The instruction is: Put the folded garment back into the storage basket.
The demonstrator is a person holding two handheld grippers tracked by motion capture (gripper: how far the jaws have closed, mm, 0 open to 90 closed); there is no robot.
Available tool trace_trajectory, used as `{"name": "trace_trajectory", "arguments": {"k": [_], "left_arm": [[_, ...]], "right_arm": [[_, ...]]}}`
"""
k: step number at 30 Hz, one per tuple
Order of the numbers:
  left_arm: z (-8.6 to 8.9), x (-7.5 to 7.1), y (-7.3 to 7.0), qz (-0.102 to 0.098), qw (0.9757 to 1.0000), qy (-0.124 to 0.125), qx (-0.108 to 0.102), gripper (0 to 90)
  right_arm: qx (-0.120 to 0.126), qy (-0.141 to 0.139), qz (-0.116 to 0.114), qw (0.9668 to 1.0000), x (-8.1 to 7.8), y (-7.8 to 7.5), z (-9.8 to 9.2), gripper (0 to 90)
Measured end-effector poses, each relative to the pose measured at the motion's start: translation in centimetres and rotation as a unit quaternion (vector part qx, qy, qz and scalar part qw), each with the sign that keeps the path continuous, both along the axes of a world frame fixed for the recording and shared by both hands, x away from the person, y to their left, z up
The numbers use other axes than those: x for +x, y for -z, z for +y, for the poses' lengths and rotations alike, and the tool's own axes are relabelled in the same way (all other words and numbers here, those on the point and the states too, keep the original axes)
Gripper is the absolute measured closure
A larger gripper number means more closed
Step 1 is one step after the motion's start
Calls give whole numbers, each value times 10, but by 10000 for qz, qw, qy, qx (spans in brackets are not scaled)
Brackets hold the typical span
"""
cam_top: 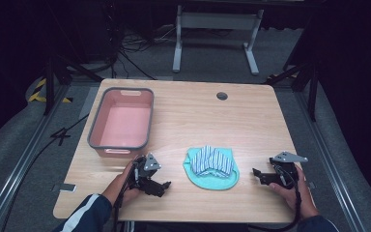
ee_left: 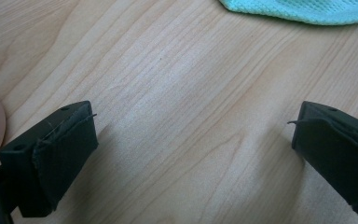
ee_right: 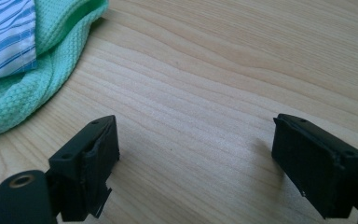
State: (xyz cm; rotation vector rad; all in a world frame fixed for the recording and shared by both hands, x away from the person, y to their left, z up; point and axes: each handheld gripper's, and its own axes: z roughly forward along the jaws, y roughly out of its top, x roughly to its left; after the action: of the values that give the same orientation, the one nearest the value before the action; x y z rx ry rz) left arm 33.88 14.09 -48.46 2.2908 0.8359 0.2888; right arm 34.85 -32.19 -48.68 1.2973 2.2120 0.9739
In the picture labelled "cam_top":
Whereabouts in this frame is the teal cloth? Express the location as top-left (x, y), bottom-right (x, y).
top-left (182, 146), bottom-right (241, 191)

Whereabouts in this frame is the yellow black hazard tape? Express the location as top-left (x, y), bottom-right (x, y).
top-left (28, 77), bottom-right (74, 104)

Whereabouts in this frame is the aluminium floor rail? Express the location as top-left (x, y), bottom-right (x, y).
top-left (0, 84), bottom-right (72, 232)
top-left (294, 90), bottom-right (368, 232)

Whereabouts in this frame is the black floor cable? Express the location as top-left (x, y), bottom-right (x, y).
top-left (0, 113), bottom-right (90, 232)

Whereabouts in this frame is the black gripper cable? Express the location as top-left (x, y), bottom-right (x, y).
top-left (246, 175), bottom-right (304, 232)
top-left (111, 185), bottom-right (128, 232)

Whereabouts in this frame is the pink basin with grey rim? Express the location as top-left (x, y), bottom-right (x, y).
top-left (87, 86), bottom-right (156, 160)

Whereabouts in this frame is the grey metal stand frame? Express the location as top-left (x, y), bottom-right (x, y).
top-left (172, 4), bottom-right (265, 76)

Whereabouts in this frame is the bundle of black floor cables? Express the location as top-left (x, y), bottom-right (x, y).
top-left (107, 22), bottom-right (179, 81)

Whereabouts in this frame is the person's right hand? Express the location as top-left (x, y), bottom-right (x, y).
top-left (268, 163), bottom-right (321, 220)

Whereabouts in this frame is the person's left hand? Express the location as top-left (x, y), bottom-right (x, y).
top-left (101, 158), bottom-right (142, 208)

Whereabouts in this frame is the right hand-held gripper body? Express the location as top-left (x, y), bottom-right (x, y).
top-left (268, 151), bottom-right (309, 190)

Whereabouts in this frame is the black tripod stand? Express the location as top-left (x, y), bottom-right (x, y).
top-left (43, 53), bottom-right (104, 116)
top-left (263, 61), bottom-right (319, 123)

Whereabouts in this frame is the blue white striped cloth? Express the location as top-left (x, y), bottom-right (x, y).
top-left (189, 145), bottom-right (236, 179)

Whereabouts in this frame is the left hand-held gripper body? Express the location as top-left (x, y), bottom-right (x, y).
top-left (128, 152), bottom-right (162, 193)

